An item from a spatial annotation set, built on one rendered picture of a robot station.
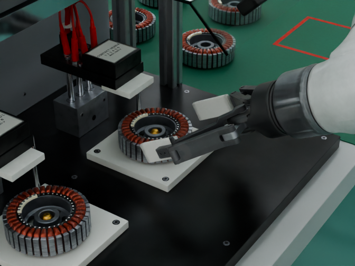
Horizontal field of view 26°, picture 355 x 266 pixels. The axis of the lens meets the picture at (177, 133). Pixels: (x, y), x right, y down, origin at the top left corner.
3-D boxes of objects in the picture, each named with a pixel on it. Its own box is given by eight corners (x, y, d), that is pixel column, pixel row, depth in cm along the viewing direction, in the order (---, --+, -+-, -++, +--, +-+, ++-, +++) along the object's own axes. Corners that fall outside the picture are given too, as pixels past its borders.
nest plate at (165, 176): (222, 143, 120) (222, 137, 120) (167, 192, 110) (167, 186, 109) (144, 115, 127) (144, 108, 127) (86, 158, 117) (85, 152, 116)
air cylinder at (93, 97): (109, 117, 127) (108, 88, 124) (80, 138, 122) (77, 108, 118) (85, 108, 129) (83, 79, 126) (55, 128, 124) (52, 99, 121)
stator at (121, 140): (205, 139, 119) (206, 119, 117) (164, 174, 111) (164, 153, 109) (147, 117, 124) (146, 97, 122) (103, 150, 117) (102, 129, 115)
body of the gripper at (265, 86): (285, 146, 98) (230, 155, 104) (314, 116, 104) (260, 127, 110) (262, 94, 96) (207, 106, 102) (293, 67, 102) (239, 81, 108)
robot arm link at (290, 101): (354, 114, 100) (316, 121, 104) (328, 51, 98) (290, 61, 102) (324, 146, 94) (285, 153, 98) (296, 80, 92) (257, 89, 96)
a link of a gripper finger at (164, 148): (190, 150, 104) (177, 161, 102) (164, 155, 107) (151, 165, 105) (185, 140, 104) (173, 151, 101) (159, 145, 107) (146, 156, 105)
